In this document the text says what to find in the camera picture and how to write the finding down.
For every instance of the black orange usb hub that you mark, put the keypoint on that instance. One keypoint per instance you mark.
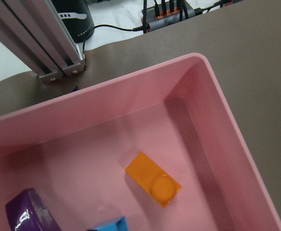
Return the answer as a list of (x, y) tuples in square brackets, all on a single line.
[(166, 13)]

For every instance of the black water bottle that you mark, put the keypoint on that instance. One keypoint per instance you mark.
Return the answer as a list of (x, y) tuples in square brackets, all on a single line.
[(76, 16)]

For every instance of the orange toy block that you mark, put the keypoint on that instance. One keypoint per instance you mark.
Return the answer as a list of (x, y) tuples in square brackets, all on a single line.
[(153, 179)]

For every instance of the small blue toy block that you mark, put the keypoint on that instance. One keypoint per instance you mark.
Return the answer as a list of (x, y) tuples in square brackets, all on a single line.
[(116, 224)]

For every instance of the aluminium frame post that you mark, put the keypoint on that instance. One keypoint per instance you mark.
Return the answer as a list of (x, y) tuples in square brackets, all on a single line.
[(35, 33)]

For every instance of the purple toy block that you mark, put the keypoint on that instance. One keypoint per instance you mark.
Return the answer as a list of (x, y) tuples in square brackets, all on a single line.
[(27, 212)]

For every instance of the pink plastic box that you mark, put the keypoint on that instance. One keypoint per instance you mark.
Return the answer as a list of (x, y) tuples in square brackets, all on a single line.
[(74, 149)]

